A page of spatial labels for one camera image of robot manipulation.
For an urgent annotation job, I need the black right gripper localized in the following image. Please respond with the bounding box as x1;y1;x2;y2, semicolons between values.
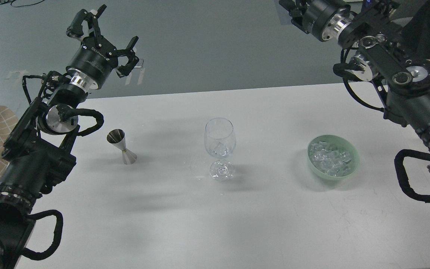
278;0;353;41

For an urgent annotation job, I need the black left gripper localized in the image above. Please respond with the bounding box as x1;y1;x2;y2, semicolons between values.
66;4;140;90

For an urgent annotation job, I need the steel double jigger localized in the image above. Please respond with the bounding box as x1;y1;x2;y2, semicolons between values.
106;129;138;165

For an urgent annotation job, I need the clear ice cube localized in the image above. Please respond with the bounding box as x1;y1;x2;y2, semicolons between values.
213;142;229;157

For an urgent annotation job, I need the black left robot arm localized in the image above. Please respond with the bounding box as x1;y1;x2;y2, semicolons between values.
0;5;139;269

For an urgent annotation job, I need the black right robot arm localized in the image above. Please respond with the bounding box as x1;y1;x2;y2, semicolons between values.
279;0;430;203

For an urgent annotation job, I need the clear wine glass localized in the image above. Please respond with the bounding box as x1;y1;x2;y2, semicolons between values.
204;117;237;182

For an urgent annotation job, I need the pile of ice cubes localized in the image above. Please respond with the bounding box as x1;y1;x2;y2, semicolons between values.
308;141;353;177

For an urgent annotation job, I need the green bowl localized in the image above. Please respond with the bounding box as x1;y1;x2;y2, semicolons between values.
305;134;361;182

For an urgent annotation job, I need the black floor cable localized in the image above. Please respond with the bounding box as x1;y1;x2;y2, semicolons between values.
0;0;46;15

